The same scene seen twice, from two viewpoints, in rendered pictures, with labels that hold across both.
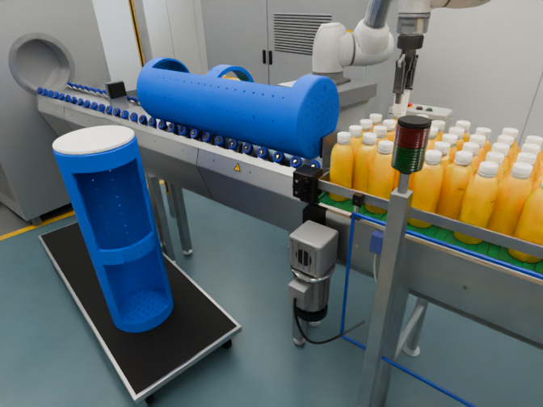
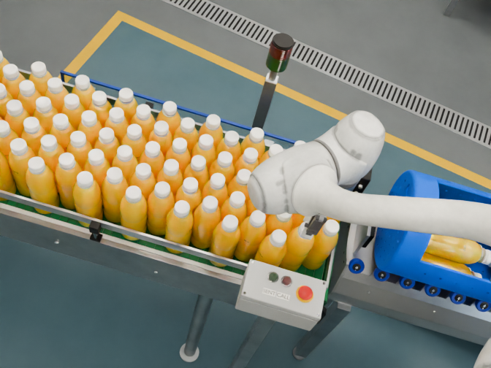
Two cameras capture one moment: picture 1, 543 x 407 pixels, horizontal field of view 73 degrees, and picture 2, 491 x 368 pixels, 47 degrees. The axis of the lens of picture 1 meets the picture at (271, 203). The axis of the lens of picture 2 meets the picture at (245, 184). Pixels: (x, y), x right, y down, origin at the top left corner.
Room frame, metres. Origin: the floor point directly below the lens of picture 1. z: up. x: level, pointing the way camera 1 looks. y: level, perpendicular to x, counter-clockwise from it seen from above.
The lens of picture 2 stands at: (1.64, -1.05, 2.38)
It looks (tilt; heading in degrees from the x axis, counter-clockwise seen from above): 57 degrees down; 140
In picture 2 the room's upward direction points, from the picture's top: 18 degrees clockwise
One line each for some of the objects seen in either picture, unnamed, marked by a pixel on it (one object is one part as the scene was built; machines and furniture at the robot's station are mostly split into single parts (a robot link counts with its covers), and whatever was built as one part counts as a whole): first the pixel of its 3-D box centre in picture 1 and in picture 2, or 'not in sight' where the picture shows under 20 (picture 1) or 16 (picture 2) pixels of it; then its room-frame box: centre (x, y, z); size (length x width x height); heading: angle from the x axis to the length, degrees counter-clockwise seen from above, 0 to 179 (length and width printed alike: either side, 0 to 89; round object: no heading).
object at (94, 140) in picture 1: (94, 139); not in sight; (1.28, 0.64, 1.03); 0.28 x 0.28 x 0.01
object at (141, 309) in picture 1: (123, 237); not in sight; (1.28, 0.64, 0.59); 0.28 x 0.28 x 0.88
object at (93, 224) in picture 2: not in sight; (95, 231); (0.92, -0.91, 0.94); 0.03 x 0.02 x 0.08; 51
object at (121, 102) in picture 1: (117, 96); not in sight; (2.04, 0.83, 1.00); 0.10 x 0.04 x 0.15; 141
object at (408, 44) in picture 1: (408, 51); not in sight; (1.19, -0.43, 1.31); 0.08 x 0.07 x 0.09; 141
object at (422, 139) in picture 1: (412, 134); (280, 47); (0.69, -0.28, 1.23); 0.06 x 0.06 x 0.04
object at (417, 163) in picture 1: (408, 155); (278, 58); (0.69, -0.28, 1.18); 0.06 x 0.06 x 0.05
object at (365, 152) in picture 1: (365, 169); not in sight; (1.02, -0.29, 1.00); 0.07 x 0.07 x 0.19
